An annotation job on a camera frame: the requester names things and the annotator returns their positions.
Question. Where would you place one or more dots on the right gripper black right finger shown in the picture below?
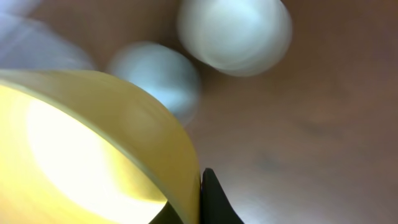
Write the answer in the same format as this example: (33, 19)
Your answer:
(215, 206)

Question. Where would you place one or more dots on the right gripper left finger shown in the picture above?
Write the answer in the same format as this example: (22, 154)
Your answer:
(167, 216)

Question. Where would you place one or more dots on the yellow plastic bowl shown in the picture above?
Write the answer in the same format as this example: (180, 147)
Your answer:
(80, 146)

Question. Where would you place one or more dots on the grey plastic bowl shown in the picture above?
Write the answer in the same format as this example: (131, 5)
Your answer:
(165, 74)

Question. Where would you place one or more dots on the white plastic bowl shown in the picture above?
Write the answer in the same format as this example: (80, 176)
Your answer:
(241, 38)

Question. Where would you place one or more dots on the clear plastic storage container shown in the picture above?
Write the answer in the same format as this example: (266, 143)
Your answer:
(30, 44)

